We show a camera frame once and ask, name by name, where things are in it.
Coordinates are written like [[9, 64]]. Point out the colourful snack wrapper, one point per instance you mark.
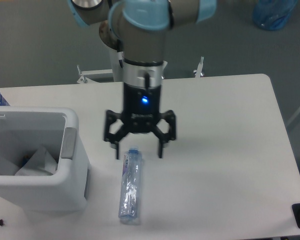
[[25, 159]]

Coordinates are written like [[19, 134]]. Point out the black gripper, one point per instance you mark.
[[140, 114]]

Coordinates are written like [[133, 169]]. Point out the white base leg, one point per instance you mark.
[[94, 76], [198, 72]]

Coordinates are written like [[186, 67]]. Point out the white base leg right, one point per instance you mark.
[[198, 72]]

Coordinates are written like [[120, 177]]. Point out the white trash can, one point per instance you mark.
[[22, 131]]

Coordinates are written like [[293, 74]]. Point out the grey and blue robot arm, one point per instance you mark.
[[150, 15]]

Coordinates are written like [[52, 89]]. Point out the crushed clear plastic bottle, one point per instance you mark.
[[130, 188]]

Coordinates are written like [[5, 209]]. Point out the white base leg left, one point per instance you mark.
[[94, 76]]

